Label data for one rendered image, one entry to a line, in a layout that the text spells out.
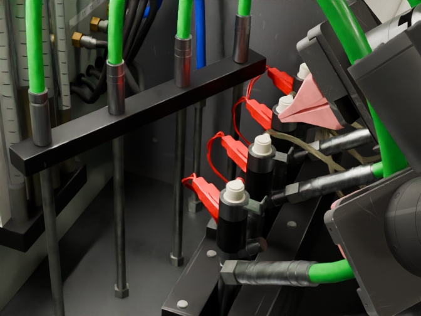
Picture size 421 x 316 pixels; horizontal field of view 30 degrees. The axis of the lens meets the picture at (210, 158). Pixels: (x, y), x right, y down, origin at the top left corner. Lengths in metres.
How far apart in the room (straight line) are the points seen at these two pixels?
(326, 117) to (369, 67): 0.24
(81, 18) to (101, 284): 0.33
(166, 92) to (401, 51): 0.54
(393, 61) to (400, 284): 0.14
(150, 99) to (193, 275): 0.19
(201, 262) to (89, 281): 0.23
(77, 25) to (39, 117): 0.23
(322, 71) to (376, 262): 0.18
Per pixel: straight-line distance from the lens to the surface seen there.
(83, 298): 1.00
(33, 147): 0.78
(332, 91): 0.57
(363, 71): 0.35
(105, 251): 1.05
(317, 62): 0.57
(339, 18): 0.46
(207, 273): 0.81
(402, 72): 0.34
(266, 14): 0.97
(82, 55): 0.99
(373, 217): 0.44
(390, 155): 0.47
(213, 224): 0.84
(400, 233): 0.42
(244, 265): 0.62
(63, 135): 0.79
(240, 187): 0.71
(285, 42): 0.98
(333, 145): 0.84
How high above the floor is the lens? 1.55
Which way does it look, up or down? 36 degrees down
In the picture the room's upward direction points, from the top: 3 degrees clockwise
